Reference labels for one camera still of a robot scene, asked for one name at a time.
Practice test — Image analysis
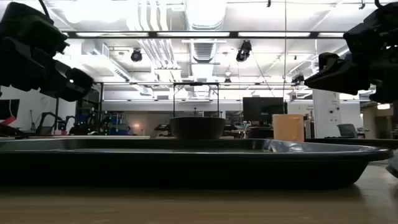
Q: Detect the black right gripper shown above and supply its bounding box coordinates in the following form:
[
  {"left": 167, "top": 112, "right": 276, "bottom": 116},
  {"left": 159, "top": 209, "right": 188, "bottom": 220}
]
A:
[{"left": 304, "top": 46, "right": 398, "bottom": 104}]

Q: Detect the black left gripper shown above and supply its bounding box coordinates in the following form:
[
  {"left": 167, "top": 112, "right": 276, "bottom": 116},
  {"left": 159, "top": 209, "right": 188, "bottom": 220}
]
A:
[{"left": 0, "top": 37, "right": 95, "bottom": 103}]

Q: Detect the black round bowl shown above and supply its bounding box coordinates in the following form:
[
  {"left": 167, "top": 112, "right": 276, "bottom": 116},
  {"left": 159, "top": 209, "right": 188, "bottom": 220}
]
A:
[{"left": 169, "top": 116, "right": 226, "bottom": 140}]

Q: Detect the black plastic serving tray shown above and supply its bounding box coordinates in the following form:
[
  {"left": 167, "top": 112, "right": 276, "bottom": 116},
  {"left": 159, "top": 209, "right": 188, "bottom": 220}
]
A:
[{"left": 0, "top": 138, "right": 394, "bottom": 190}]

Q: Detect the white room pillar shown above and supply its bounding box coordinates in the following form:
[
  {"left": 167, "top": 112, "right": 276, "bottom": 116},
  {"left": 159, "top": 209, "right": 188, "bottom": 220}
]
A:
[{"left": 312, "top": 88, "right": 343, "bottom": 139}]

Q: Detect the blue background equipment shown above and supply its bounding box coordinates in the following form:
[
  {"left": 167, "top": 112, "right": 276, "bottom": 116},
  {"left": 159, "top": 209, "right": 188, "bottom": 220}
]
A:
[{"left": 108, "top": 112, "right": 133, "bottom": 136}]

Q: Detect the black ceiling spotlight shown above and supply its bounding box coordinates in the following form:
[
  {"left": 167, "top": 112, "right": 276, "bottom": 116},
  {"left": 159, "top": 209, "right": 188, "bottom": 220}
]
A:
[
  {"left": 130, "top": 48, "right": 143, "bottom": 62},
  {"left": 236, "top": 40, "right": 252, "bottom": 63}
]

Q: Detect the dark background monitor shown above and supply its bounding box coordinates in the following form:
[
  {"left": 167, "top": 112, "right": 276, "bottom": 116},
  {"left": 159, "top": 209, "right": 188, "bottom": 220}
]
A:
[{"left": 242, "top": 96, "right": 285, "bottom": 124}]

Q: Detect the black overhead light beam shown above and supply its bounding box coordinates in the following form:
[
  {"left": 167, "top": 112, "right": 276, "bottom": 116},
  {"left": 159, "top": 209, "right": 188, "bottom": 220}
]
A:
[{"left": 62, "top": 30, "right": 346, "bottom": 39}]

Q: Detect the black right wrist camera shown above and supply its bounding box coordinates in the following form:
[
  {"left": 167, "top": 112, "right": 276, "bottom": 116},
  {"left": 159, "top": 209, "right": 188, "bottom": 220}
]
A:
[{"left": 343, "top": 1, "right": 398, "bottom": 54}]

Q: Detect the dark wall screen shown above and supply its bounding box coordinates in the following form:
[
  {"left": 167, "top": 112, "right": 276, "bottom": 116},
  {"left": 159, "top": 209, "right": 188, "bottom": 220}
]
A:
[{"left": 0, "top": 98, "right": 21, "bottom": 121}]

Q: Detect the black aluminium table frame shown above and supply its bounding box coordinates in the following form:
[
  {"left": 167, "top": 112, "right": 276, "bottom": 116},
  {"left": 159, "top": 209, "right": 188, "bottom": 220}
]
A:
[{"left": 304, "top": 138, "right": 398, "bottom": 149}]

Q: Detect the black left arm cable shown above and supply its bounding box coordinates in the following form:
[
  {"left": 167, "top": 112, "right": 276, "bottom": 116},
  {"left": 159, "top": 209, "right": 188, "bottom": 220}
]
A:
[{"left": 37, "top": 0, "right": 51, "bottom": 18}]

